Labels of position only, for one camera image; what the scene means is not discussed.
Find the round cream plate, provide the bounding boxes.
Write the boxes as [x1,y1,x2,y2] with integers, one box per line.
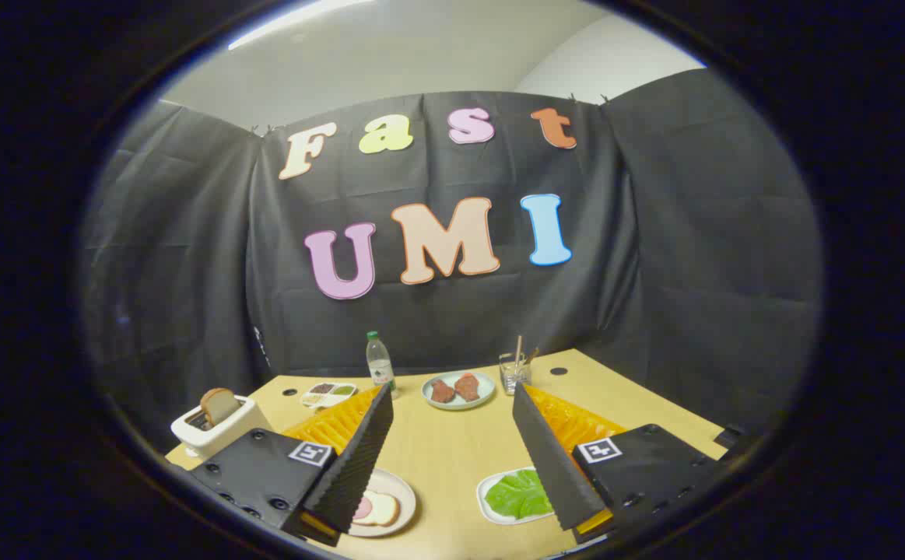
[349,468,417,538]

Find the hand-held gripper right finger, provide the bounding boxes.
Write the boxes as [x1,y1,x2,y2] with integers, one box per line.
[512,382,721,544]

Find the white toaster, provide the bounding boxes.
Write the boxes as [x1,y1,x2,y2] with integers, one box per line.
[170,394,272,460]

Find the pale plate with meat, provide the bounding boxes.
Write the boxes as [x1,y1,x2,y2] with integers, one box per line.
[422,370,496,411]

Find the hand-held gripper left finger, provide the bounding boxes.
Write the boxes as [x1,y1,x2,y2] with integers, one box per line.
[188,382,395,547]

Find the clear glass cup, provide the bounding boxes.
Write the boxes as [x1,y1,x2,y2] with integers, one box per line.
[499,352,532,396]

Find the toast bread slice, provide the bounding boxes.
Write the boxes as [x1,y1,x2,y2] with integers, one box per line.
[200,388,241,426]

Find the black backdrop cloth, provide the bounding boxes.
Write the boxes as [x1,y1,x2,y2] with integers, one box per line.
[82,68,824,452]

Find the clear plastic water bottle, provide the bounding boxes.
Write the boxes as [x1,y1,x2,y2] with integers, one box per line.
[366,331,398,400]

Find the white lettuce dish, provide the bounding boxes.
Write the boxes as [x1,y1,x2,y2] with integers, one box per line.
[476,466,555,526]

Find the bread slice with ham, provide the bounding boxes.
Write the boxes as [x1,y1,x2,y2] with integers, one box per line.
[353,489,402,528]

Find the white condiment dish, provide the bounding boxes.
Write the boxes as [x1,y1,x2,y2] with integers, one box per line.
[300,382,359,409]

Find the green lettuce leaf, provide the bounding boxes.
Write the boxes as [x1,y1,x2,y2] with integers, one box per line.
[485,469,554,520]

